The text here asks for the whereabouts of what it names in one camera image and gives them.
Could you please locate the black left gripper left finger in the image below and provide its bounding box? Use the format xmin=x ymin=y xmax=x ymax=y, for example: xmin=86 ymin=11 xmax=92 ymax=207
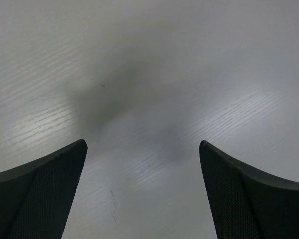
xmin=0 ymin=139 xmax=88 ymax=239

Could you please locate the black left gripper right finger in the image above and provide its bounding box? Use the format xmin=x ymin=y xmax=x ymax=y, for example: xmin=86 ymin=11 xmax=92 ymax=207
xmin=199 ymin=140 xmax=299 ymax=239

